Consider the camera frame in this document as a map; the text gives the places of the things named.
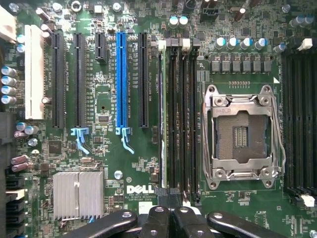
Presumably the RAM module in slot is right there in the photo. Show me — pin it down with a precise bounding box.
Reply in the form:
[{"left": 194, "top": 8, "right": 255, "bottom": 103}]
[{"left": 157, "top": 39, "right": 167, "bottom": 189}]

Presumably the white expansion slot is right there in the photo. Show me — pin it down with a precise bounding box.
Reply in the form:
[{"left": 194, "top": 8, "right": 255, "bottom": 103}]
[{"left": 24, "top": 24, "right": 46, "bottom": 120}]

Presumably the wire locking lever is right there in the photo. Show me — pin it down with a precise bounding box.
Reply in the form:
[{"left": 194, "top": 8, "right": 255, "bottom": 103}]
[
  {"left": 202, "top": 90, "right": 214, "bottom": 185},
  {"left": 270, "top": 95, "right": 287, "bottom": 179}
]

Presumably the black RAM slot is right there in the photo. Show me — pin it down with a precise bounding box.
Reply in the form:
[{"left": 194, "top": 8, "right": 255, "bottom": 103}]
[
  {"left": 291, "top": 37, "right": 302, "bottom": 199},
  {"left": 281, "top": 49, "right": 292, "bottom": 196},
  {"left": 167, "top": 38, "right": 179, "bottom": 196},
  {"left": 189, "top": 38, "right": 202, "bottom": 205},
  {"left": 309, "top": 49, "right": 317, "bottom": 196}
]

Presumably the brown capacitor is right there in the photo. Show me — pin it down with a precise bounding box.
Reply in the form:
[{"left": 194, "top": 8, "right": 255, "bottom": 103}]
[
  {"left": 10, "top": 162, "right": 29, "bottom": 173},
  {"left": 10, "top": 155, "right": 29, "bottom": 165}
]

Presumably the short black expansion slot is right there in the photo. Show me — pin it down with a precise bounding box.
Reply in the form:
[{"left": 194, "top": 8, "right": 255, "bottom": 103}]
[{"left": 94, "top": 31, "right": 107, "bottom": 63}]

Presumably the white-latched RAM slot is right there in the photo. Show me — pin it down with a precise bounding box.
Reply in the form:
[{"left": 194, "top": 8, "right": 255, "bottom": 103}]
[
  {"left": 298, "top": 38, "right": 316, "bottom": 208},
  {"left": 178, "top": 38, "right": 190, "bottom": 207}
]

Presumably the blue expansion slot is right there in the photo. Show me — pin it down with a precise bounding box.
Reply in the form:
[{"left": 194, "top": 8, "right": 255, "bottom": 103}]
[{"left": 115, "top": 31, "right": 129, "bottom": 129}]

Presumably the metal CPU socket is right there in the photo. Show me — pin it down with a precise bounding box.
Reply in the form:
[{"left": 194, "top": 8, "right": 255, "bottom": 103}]
[{"left": 202, "top": 84, "right": 287, "bottom": 190}]

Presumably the green Dell motherboard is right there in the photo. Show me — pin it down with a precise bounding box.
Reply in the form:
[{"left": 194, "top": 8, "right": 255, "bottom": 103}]
[{"left": 0, "top": 0, "right": 317, "bottom": 238}]

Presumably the light blue retention clip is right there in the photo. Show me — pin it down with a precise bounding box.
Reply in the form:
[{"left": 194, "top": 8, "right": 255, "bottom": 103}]
[
  {"left": 70, "top": 127, "right": 90, "bottom": 155},
  {"left": 115, "top": 127, "right": 136, "bottom": 155}
]

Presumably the silver finned heat sink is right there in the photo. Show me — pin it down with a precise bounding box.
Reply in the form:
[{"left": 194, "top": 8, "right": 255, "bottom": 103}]
[{"left": 53, "top": 171, "right": 105, "bottom": 222}]

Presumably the long black expansion slot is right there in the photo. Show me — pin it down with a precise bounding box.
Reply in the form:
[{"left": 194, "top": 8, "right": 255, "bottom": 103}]
[
  {"left": 73, "top": 32, "right": 87, "bottom": 128},
  {"left": 138, "top": 31, "right": 150, "bottom": 128},
  {"left": 51, "top": 31, "right": 66, "bottom": 129}
]

